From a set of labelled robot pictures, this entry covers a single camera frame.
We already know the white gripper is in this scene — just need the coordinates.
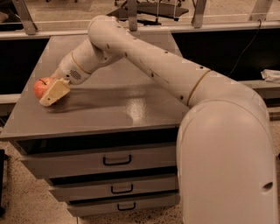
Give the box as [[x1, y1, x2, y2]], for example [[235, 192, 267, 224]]
[[39, 67, 76, 107]]

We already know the black office chair base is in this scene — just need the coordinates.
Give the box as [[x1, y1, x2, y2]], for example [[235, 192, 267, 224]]
[[108, 0, 189, 25]]

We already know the middle grey drawer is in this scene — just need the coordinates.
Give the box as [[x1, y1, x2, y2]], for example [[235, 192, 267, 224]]
[[49, 174, 178, 202]]

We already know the grey drawer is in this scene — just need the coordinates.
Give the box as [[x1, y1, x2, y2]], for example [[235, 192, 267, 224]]
[[49, 174, 178, 202], [22, 143, 176, 179], [67, 192, 179, 217]]

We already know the grey drawer cabinet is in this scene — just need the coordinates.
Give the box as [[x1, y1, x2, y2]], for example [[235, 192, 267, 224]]
[[1, 36, 187, 206]]

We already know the black cable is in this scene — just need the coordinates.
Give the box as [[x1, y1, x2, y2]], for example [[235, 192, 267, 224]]
[[227, 19, 263, 78]]

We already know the top grey drawer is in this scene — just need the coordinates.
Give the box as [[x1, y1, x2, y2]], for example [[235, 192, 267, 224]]
[[22, 143, 176, 179]]

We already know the grey metal railing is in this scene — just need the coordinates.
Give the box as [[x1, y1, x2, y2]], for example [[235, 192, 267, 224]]
[[0, 0, 280, 40]]

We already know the red apple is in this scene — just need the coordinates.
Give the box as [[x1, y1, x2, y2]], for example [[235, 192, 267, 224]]
[[33, 77, 53, 100]]

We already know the white packet on ledge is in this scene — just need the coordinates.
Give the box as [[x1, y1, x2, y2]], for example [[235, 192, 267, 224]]
[[261, 69, 280, 83]]

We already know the bottom grey drawer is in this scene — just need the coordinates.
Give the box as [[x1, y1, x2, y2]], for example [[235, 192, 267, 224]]
[[67, 192, 179, 217]]

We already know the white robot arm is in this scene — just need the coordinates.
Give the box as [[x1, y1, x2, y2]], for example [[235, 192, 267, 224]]
[[38, 16, 278, 224]]

